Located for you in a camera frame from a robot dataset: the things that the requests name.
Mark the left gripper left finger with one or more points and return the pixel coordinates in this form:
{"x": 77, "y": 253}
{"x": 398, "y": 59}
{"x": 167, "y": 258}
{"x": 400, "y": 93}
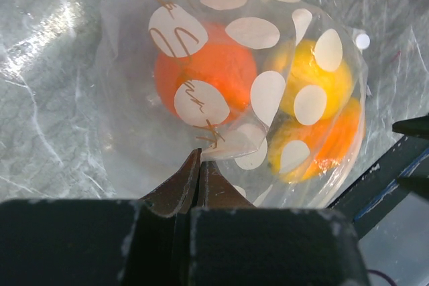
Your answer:
{"x": 101, "y": 242}

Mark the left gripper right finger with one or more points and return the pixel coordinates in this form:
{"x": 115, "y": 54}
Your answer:
{"x": 234, "y": 243}

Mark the orange yellow fake mango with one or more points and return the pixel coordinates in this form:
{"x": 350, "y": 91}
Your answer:
{"x": 328, "y": 141}

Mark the polka dot zip bag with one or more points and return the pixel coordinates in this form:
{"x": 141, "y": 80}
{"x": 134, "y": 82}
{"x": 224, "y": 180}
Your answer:
{"x": 271, "y": 91}

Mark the orange fake orange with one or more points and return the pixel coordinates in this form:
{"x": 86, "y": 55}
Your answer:
{"x": 222, "y": 63}

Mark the yellow fake lemon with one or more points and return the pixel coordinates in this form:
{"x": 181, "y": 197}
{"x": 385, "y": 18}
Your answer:
{"x": 312, "y": 94}

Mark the white zip slider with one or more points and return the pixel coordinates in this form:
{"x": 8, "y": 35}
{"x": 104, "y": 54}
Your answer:
{"x": 362, "y": 41}

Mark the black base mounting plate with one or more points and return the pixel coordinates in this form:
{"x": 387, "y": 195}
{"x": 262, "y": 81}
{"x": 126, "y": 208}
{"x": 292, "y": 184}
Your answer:
{"x": 401, "y": 170}

